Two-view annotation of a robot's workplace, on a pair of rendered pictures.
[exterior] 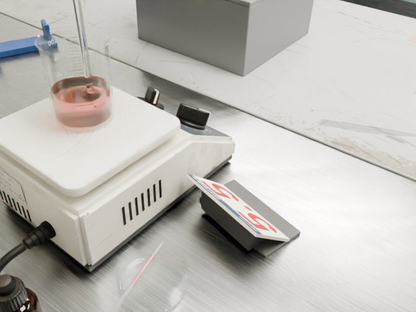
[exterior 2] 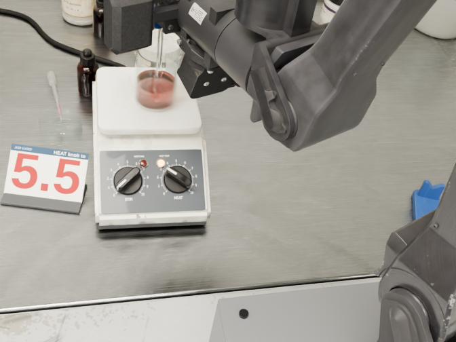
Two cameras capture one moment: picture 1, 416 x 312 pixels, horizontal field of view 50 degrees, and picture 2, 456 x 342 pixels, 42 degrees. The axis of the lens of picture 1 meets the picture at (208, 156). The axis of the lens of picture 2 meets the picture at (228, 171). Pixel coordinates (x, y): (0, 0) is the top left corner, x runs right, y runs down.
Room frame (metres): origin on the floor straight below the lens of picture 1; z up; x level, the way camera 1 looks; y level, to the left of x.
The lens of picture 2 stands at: (0.72, -0.29, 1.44)
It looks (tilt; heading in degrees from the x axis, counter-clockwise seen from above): 44 degrees down; 126
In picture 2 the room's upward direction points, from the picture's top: 11 degrees clockwise
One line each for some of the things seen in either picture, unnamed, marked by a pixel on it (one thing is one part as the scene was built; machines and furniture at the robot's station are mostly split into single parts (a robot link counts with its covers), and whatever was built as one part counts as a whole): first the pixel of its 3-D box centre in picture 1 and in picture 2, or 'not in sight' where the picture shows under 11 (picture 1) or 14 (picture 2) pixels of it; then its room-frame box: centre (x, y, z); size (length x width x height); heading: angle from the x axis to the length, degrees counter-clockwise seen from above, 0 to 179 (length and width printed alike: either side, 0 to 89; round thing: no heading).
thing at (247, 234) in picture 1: (243, 204); (45, 178); (0.29, -0.03, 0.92); 0.09 x 0.06 x 0.04; 41
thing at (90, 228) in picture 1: (113, 155); (147, 140); (0.32, 0.09, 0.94); 0.22 x 0.13 x 0.08; 143
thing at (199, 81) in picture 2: not in sight; (217, 66); (0.42, 0.09, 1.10); 0.07 x 0.06 x 0.07; 75
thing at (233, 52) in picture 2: not in sight; (265, 64); (0.49, 0.06, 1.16); 0.07 x 0.06 x 0.09; 167
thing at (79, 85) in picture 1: (82, 77); (155, 77); (0.32, 0.10, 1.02); 0.06 x 0.05 x 0.08; 121
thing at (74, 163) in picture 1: (85, 128); (147, 99); (0.30, 0.10, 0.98); 0.12 x 0.12 x 0.01; 53
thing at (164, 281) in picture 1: (151, 275); (60, 125); (0.21, 0.04, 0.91); 0.06 x 0.06 x 0.02
